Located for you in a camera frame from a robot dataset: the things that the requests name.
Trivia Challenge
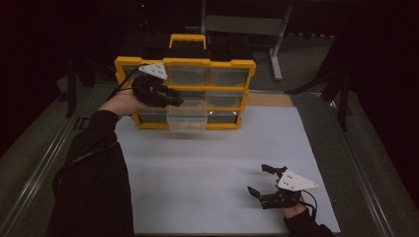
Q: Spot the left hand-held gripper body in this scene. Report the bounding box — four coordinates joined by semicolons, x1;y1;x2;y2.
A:
130;62;172;108

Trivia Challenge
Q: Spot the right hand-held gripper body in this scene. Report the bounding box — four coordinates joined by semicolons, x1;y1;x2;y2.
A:
258;169;320;210

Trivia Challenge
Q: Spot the clear plastic drawer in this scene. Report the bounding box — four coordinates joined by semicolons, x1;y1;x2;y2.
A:
165;98;210;131

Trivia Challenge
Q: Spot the yellow drawer organizer cabinet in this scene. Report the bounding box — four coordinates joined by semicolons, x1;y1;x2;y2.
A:
114;33;257;131

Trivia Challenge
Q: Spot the person's right hand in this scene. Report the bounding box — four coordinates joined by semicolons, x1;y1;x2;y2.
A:
282;200;310;219

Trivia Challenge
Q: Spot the person's left hand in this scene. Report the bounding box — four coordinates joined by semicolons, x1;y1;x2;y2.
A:
98;88;151;118

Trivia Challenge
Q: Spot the white table mat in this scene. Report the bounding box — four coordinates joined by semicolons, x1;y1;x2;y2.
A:
114;105;342;235

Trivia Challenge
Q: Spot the black stand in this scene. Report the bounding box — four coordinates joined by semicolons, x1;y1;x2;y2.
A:
63;55;97;119
285;58;354;132

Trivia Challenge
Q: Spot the grey metal stand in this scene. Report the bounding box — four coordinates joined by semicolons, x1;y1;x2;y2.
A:
201;0;294;82

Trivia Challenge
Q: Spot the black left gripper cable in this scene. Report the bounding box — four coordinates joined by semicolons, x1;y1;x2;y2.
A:
53;63;147;196

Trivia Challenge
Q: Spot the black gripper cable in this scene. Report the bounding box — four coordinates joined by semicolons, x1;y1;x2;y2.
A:
300;190;318;218
53;63;147;196

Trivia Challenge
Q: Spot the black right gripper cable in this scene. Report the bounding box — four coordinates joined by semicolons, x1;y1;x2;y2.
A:
300;190;318;218

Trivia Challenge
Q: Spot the black table bracket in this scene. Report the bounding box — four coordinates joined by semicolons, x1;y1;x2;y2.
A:
72;117;91;131

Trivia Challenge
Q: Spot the aluminium table rail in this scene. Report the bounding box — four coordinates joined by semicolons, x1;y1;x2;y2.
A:
0;88;93;237
329;98;396;237

